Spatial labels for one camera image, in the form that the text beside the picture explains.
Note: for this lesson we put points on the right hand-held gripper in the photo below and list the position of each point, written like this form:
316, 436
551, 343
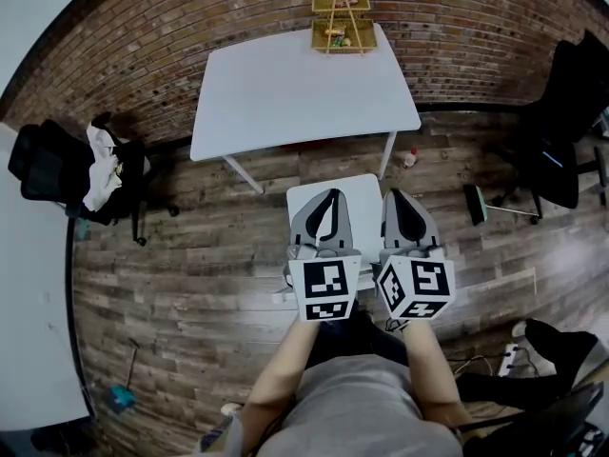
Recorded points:
428, 281

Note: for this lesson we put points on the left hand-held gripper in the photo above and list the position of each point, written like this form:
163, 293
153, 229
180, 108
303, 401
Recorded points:
324, 284

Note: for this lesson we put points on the person's left forearm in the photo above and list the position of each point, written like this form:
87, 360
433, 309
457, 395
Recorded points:
280, 374

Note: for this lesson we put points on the person's right forearm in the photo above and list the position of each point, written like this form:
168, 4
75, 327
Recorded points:
433, 374

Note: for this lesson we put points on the black mesh office chair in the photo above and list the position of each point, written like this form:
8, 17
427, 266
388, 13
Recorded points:
47, 169
561, 126

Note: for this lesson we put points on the small white red-capped bottle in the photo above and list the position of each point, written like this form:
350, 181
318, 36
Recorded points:
409, 159

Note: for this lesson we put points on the green floor brush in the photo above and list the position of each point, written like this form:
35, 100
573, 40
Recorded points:
477, 205

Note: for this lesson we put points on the person's black trousers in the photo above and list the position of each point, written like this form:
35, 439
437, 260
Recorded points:
361, 338

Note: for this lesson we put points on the white table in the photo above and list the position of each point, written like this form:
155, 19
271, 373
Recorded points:
300, 98

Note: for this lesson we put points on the white shoe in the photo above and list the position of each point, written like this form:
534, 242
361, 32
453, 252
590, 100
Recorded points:
519, 328

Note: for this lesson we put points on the white power strip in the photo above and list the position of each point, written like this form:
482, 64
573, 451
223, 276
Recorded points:
509, 360

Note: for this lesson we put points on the green snack packet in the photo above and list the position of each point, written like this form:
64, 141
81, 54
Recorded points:
339, 41

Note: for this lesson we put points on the yellow snack packet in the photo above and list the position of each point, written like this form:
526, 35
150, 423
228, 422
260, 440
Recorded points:
334, 31

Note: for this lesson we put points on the person's grey shirt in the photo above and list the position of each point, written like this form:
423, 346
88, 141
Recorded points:
357, 412

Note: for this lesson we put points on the red snack packet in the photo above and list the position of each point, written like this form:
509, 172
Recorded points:
346, 3

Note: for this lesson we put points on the white cloth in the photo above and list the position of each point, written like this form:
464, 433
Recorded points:
102, 169

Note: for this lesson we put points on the large white desk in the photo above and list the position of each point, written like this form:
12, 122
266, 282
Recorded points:
33, 326

